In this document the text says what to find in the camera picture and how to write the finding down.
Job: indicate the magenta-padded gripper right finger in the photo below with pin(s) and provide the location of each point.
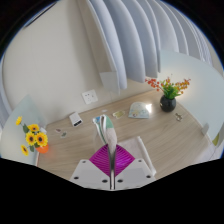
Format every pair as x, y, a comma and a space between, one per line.
131, 171

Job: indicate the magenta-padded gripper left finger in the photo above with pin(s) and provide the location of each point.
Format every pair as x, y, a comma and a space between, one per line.
93, 171

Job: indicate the beige towel with green edge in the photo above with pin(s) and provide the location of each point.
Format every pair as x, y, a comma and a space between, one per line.
108, 133

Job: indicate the small grey sticker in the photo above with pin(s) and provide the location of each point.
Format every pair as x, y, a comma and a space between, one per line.
58, 130

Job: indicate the small white box device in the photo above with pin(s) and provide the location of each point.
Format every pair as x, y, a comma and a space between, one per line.
75, 119

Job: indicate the pale yellow sticker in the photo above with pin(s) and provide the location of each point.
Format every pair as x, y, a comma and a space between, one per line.
118, 114

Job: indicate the sunflowers in orange vase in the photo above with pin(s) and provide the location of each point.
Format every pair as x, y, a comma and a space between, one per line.
35, 138

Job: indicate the orange flowers in black vase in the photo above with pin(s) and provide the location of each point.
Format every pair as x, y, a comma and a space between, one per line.
167, 103

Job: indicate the large frosted desk divider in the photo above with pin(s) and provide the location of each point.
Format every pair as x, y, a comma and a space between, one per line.
16, 133
200, 86

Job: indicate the pale grey pleated curtain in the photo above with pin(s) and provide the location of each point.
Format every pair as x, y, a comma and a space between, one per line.
140, 36
3, 100

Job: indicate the white wall socket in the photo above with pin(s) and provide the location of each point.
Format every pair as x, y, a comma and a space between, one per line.
90, 96

